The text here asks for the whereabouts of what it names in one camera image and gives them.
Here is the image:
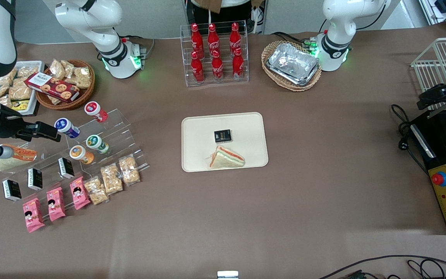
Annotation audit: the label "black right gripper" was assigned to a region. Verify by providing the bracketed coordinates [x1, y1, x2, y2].
[0, 112, 62, 143]

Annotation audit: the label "green gum bottle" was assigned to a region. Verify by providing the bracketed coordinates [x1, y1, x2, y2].
[86, 134, 109, 154]

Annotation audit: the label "blue gum bottle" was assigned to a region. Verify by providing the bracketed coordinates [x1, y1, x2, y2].
[55, 118, 80, 139]

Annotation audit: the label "orange gum bottle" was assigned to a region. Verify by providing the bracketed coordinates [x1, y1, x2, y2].
[69, 145, 94, 165]

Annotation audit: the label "red gum bottle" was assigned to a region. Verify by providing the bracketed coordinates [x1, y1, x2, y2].
[84, 101, 108, 123]

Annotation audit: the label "white rectangular tray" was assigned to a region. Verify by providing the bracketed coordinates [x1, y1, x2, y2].
[0, 60, 45, 117]

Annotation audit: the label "cream plastic tray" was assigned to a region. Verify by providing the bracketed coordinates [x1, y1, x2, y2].
[181, 112, 269, 172]

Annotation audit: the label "aluminium foil tray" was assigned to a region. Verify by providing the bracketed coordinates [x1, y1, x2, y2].
[266, 43, 320, 86]

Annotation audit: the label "wrapped triangle sandwich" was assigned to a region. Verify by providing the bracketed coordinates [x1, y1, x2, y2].
[209, 145, 245, 169]
[0, 144, 38, 172]

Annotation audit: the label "small black box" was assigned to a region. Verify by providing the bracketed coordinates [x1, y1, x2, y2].
[58, 157, 75, 179]
[27, 167, 43, 191]
[214, 129, 232, 143]
[2, 179, 22, 202]

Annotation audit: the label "red cookie box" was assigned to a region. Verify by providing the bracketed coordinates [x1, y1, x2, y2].
[24, 72, 80, 103]

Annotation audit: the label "brown wicker basket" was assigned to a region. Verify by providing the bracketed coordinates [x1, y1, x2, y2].
[35, 59, 96, 112]

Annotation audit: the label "pink snack packet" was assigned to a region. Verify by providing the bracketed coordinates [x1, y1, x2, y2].
[70, 176, 91, 210]
[22, 198, 45, 233]
[46, 187, 66, 222]

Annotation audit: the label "clear acrylic stepped shelf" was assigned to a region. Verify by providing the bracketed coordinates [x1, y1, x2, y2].
[0, 108, 150, 204]

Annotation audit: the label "red cola bottle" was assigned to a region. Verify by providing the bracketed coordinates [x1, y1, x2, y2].
[232, 48, 244, 80]
[190, 51, 205, 84]
[211, 50, 224, 81]
[229, 22, 242, 51]
[208, 23, 220, 53]
[190, 23, 204, 53]

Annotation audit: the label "clear acrylic bottle rack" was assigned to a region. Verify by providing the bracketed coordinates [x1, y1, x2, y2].
[180, 20, 249, 87]

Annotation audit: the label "light wicker basket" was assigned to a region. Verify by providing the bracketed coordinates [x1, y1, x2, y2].
[261, 40, 322, 92]

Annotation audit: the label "black machine with yellow panel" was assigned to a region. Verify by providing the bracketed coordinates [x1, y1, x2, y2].
[409, 108, 446, 236]

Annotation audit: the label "black machine lever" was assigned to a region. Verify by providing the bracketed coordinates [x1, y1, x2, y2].
[417, 77, 446, 111]

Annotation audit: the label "grey cable at arm base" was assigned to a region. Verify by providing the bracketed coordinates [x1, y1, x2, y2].
[122, 35, 156, 59]

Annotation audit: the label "black cables at arm base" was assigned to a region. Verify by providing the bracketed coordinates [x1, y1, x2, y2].
[271, 31, 326, 49]

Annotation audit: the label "black power cable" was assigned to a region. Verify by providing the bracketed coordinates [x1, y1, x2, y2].
[391, 104, 429, 175]

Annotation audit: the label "white wire rack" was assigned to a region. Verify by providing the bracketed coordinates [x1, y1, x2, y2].
[411, 37, 446, 111]

